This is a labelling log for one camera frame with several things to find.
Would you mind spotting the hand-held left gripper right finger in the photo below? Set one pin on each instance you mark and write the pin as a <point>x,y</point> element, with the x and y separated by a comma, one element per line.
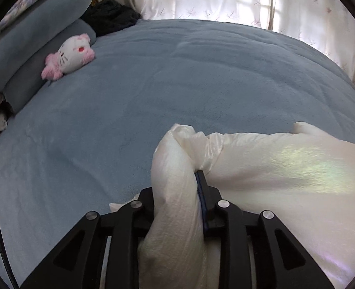
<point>202,192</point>

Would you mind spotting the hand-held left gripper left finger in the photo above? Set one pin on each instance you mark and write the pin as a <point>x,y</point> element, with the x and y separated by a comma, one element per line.
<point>141,210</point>

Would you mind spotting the white puffer jacket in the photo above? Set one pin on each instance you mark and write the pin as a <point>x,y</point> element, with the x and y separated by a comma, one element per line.
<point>270,174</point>

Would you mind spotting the blue bed blanket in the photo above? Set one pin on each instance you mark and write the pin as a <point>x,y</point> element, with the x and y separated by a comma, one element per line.
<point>135,90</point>

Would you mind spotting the folded blue fleece blanket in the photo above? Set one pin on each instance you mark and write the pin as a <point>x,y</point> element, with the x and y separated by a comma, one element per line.
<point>45,75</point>

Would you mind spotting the pink white cat plush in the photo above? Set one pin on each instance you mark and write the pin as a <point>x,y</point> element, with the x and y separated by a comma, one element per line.
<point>67,55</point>

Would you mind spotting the black knitted cloth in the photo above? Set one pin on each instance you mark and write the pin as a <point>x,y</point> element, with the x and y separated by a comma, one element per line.
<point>111,15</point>

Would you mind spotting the blue-grey stacked pillows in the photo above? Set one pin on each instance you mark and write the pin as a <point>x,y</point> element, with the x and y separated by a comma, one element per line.
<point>36,24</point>

